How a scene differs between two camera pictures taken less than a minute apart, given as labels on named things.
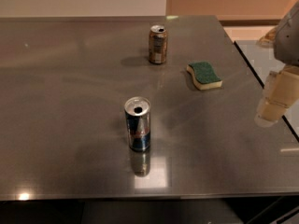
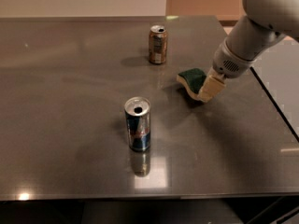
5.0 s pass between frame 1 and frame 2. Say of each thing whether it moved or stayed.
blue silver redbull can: stayed
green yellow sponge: moved
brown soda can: stayed
